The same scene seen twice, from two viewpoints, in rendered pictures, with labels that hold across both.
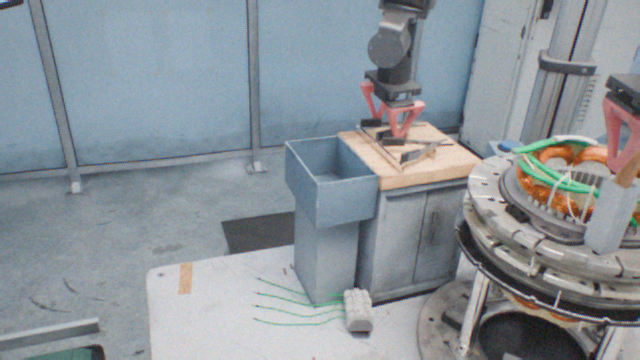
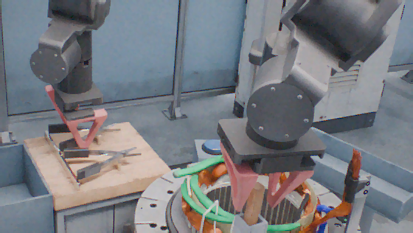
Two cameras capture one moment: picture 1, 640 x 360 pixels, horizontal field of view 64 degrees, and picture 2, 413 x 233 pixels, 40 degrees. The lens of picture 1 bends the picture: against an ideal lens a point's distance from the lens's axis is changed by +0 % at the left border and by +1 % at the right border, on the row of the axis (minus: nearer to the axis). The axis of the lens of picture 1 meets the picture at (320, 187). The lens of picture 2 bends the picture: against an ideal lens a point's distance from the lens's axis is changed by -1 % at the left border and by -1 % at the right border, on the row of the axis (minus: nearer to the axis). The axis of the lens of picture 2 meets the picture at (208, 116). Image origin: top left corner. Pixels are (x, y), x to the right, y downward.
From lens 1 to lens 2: 23 cm
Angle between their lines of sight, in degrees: 10
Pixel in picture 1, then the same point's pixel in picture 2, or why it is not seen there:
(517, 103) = not seen: hidden behind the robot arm
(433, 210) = (124, 223)
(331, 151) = (17, 160)
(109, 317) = not seen: outside the picture
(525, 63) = not seen: hidden behind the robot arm
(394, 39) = (55, 55)
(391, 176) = (66, 195)
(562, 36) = (266, 31)
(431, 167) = (113, 181)
